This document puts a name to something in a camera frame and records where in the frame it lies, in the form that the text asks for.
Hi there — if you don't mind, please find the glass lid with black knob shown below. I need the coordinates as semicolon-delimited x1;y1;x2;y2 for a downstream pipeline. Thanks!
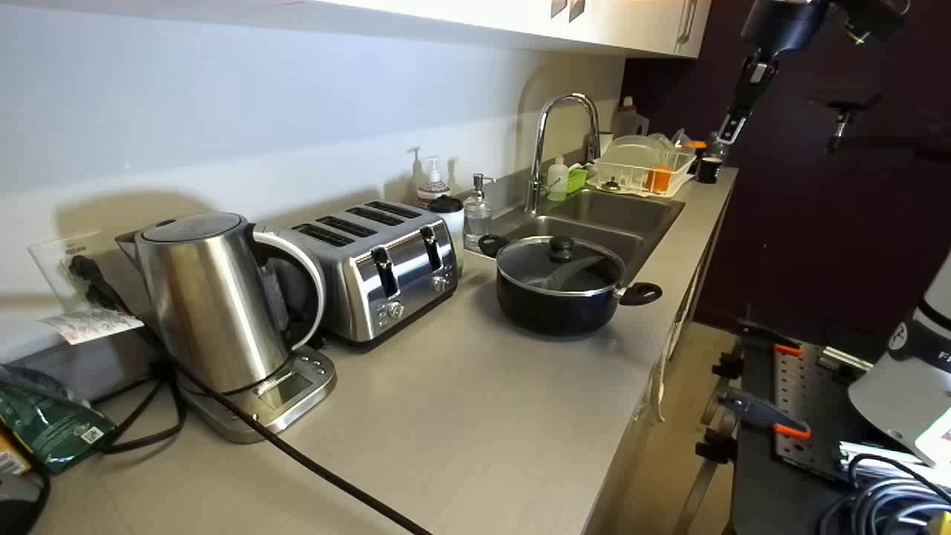
495;236;620;291

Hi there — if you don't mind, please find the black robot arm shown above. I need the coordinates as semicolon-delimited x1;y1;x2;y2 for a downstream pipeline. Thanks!
711;0;913;156

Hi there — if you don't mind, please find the grey white robot base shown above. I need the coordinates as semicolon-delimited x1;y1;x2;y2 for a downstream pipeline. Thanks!
846;253;951;465

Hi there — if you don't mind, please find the black cooking pot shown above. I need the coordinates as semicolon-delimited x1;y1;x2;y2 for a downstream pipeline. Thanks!
479;236;662;339

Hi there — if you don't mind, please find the small clear glass bottle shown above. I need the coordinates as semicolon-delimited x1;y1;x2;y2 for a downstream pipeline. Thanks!
464;174;491;251

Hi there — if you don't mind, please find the white black-lidded container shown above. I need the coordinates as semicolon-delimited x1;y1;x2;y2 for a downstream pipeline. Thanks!
427;196;464;247

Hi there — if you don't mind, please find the silver four-slot toaster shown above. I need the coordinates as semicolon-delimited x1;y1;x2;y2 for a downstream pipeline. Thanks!
289;199;457;345

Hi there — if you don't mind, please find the clear soap dispenser bottle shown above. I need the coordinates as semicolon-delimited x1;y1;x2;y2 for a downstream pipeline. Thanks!
408;146;426;206

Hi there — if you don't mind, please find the green sponge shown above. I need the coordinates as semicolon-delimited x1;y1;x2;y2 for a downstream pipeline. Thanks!
564;163;592;196

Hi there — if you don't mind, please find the stainless steel sink basin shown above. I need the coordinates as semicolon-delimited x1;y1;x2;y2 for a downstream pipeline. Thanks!
492;195;683;279

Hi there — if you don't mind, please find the chrome sink faucet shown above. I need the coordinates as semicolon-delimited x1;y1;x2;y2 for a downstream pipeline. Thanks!
525;89;599;214

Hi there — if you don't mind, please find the white dish drying rack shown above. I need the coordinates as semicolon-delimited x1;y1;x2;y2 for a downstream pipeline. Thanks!
595;138;694;196

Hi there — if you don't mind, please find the orange cup in rack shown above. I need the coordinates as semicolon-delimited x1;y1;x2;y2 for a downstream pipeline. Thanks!
648;166;672;195

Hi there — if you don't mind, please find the stainless steel electric kettle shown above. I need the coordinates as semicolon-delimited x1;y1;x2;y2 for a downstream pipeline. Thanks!
116;211;336;443

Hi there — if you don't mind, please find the blue orange clamp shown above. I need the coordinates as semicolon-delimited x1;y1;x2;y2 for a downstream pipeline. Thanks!
720;389;810;443

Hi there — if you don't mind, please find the white upper cabinet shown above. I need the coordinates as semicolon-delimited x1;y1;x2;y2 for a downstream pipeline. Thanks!
319;0;712;61

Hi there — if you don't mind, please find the black perforated robot stand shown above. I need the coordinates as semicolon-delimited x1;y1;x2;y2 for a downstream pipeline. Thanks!
730;336;861;535

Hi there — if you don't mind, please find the white paper card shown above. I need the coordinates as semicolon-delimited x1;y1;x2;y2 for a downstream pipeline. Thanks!
50;311;143;345

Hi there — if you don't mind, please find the green snack bag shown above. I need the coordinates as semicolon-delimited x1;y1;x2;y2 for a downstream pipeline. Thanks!
0;367;112;474

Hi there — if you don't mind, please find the black power cable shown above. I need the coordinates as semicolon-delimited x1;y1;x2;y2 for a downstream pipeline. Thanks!
69;253;434;535

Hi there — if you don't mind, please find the blue cable bundle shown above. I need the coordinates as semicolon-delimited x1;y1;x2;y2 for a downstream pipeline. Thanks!
839;453;951;535

